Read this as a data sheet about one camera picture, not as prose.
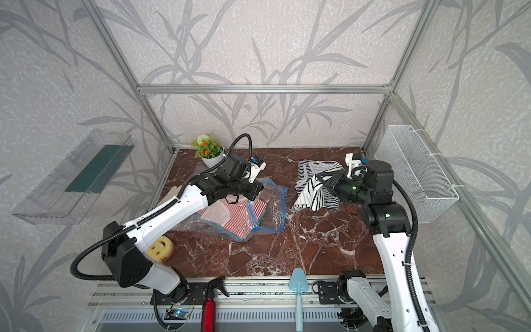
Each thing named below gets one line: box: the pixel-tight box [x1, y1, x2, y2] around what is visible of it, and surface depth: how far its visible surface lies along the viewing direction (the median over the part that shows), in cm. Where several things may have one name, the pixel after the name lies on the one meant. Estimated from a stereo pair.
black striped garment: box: [291, 159, 346, 212], surface depth 72 cm
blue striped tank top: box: [291, 159, 346, 212], surface depth 72 cm
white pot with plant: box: [190, 132, 225, 169], surface depth 106 cm
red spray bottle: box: [200, 275, 230, 332], surface depth 70 cm
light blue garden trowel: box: [289, 267, 310, 332], surface depth 75 cm
